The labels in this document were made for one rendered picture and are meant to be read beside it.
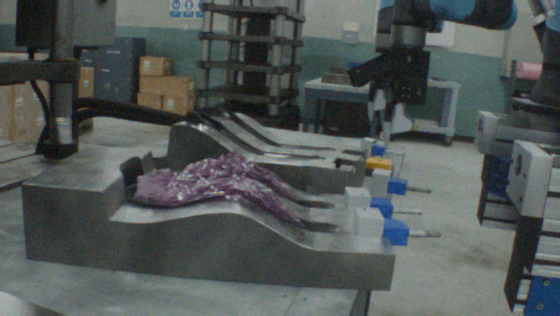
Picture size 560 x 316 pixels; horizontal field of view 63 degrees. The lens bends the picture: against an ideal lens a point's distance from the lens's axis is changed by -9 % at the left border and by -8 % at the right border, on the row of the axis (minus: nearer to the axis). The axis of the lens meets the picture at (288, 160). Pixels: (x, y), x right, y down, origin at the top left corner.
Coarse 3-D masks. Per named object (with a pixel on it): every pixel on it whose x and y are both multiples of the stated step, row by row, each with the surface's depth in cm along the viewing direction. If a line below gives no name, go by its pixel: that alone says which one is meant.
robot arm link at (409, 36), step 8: (392, 32) 101; (400, 32) 99; (408, 32) 98; (416, 32) 98; (424, 32) 99; (392, 40) 101; (400, 40) 99; (408, 40) 99; (416, 40) 99; (424, 40) 100
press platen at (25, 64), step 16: (0, 64) 104; (16, 64) 108; (32, 64) 111; (48, 64) 113; (64, 64) 115; (80, 64) 120; (0, 80) 105; (16, 80) 110; (32, 80) 112; (48, 80) 116; (64, 80) 117
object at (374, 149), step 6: (366, 138) 151; (360, 144) 149; (366, 144) 148; (372, 144) 148; (378, 144) 150; (372, 150) 148; (378, 150) 147; (384, 150) 147; (390, 150) 147; (396, 150) 147; (372, 156) 150; (384, 156) 147
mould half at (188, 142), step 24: (216, 120) 110; (144, 144) 114; (168, 144) 102; (192, 144) 100; (216, 144) 99; (264, 144) 111; (288, 144) 116; (312, 144) 117; (336, 144) 117; (288, 168) 96; (312, 168) 94; (336, 168) 93; (360, 168) 108; (336, 192) 94
